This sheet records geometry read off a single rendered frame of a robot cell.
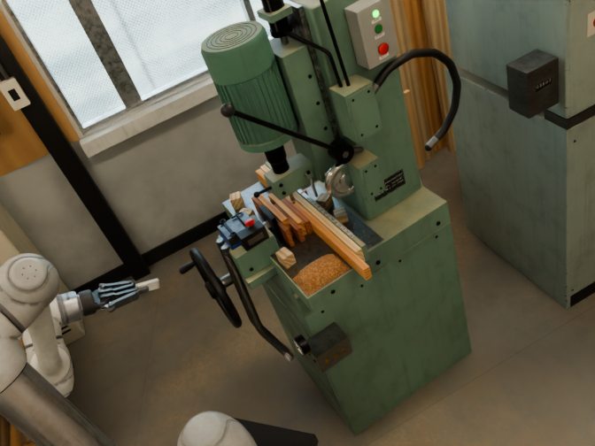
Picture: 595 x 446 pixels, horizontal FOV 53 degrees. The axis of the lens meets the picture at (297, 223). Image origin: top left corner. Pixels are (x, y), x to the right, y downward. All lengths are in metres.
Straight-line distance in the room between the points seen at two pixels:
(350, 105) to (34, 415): 1.02
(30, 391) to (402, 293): 1.20
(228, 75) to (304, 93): 0.23
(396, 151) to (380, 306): 0.51
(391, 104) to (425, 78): 1.54
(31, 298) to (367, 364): 1.25
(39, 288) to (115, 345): 1.96
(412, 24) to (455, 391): 1.78
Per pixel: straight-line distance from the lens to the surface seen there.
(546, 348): 2.54
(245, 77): 1.55
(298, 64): 1.62
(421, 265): 2.02
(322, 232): 1.73
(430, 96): 3.38
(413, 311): 2.13
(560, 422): 2.37
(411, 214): 1.92
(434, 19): 3.17
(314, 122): 1.70
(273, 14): 1.59
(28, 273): 1.24
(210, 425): 1.48
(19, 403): 1.32
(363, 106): 1.62
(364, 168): 1.69
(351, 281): 1.67
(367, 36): 1.59
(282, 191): 1.78
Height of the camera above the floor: 2.05
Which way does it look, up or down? 39 degrees down
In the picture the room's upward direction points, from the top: 21 degrees counter-clockwise
